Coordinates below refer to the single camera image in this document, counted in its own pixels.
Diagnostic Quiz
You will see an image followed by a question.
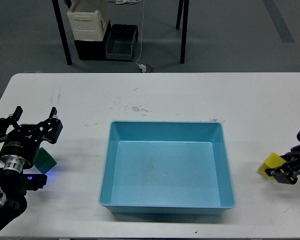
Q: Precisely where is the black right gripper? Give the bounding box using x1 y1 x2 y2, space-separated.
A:
265 131 300 185

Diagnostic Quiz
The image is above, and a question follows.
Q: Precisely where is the black table leg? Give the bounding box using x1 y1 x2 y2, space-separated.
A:
175 0 190 64
52 0 72 66

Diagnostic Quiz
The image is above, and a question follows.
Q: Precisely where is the blue plastic tray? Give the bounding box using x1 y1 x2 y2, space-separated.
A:
99 121 236 215

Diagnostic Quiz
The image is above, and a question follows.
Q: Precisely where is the white hanging cable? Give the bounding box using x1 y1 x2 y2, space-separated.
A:
135 0 145 66

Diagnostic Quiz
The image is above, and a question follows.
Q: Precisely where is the white coiled cable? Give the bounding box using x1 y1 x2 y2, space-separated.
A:
106 0 143 6

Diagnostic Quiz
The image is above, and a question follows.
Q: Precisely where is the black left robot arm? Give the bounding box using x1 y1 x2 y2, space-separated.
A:
0 106 63 231

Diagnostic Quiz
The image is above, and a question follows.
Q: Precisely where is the green cube block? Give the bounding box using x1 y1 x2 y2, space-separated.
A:
34 147 57 174

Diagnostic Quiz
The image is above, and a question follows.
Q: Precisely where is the black table leg right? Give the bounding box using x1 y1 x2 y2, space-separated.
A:
175 0 190 64

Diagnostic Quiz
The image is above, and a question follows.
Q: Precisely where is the white power adapter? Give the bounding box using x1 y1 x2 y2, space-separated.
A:
138 64 147 73

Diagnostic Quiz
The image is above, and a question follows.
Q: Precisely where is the black box under crate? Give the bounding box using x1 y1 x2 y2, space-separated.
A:
74 26 111 61

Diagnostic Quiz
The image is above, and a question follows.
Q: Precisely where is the grey plastic bin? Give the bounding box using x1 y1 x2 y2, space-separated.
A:
105 24 139 62

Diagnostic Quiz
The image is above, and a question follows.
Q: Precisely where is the yellow cube block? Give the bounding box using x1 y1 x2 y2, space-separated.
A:
258 152 287 181

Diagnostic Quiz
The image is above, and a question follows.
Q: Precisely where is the cream plastic crate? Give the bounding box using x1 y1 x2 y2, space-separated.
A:
67 0 110 42

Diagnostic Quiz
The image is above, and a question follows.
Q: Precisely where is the black table leg left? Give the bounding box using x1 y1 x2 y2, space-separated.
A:
52 0 72 66

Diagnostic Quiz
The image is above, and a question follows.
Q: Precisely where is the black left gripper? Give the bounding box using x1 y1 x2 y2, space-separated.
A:
0 106 63 169

